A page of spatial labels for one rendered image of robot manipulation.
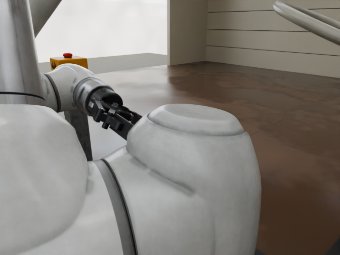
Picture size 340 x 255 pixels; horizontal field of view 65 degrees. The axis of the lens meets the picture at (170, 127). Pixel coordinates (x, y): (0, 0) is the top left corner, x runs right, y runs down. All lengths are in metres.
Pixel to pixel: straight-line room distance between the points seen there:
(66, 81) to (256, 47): 7.72
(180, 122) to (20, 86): 0.14
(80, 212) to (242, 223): 0.15
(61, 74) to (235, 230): 0.56
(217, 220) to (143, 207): 0.07
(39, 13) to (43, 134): 0.40
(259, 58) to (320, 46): 1.59
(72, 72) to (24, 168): 0.52
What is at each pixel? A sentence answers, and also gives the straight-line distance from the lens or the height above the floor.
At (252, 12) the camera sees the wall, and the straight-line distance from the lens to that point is 8.36.
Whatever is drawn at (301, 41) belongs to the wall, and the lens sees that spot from 7.70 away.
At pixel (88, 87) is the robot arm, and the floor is 1.08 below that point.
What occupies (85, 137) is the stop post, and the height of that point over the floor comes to 0.72.
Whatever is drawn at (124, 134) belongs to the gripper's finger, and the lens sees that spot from 0.48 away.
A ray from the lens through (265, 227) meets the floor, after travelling 1.93.
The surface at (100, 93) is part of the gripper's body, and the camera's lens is 0.64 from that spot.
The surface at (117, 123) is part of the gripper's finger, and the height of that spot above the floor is 1.05.
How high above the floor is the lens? 1.22
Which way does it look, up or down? 21 degrees down
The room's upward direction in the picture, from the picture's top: straight up
